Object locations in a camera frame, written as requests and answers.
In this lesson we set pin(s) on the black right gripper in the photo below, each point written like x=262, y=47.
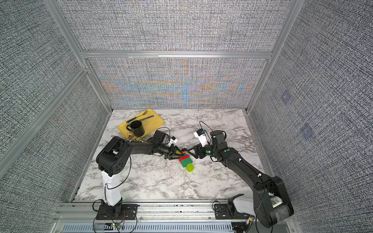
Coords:
x=197, y=148

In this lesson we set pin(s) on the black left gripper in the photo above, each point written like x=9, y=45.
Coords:
x=172, y=153

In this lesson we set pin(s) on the lime green square lego brick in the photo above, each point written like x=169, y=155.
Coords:
x=189, y=167

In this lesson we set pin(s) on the red long lego brick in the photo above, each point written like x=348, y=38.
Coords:
x=183, y=158

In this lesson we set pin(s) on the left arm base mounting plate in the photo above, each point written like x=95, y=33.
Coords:
x=117, y=212

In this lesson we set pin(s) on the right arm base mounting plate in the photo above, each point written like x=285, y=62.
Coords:
x=222, y=212

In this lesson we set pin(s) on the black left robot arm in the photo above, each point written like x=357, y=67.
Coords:
x=114, y=156

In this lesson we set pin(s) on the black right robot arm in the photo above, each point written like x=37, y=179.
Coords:
x=271, y=202

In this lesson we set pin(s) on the yellow plastic tray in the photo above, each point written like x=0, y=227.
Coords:
x=149, y=125

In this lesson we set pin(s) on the black mug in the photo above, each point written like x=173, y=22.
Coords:
x=136, y=127

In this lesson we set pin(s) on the iridescent spoon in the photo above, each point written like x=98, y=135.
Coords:
x=130, y=135

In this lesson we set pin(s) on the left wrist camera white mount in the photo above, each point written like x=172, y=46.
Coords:
x=172, y=140

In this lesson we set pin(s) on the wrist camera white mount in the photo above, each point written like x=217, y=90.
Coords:
x=172, y=140
x=201, y=136

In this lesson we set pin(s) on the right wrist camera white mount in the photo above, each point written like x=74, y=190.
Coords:
x=201, y=136

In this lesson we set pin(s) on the aluminium front rail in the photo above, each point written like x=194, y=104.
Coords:
x=148, y=211

